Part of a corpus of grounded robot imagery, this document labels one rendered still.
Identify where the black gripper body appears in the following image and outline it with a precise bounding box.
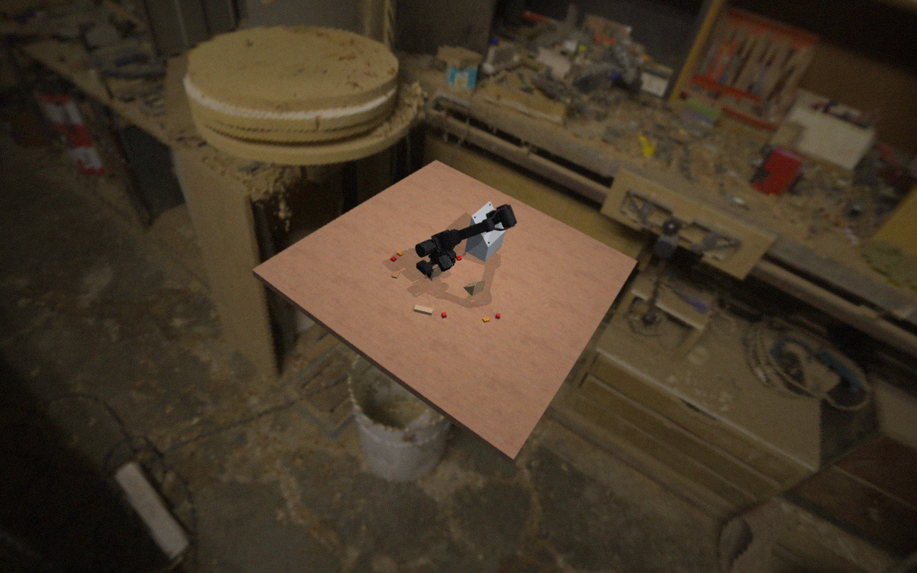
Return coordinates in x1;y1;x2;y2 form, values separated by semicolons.
416;250;456;275

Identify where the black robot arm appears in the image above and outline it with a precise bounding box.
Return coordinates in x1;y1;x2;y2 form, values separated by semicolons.
416;204;517;271

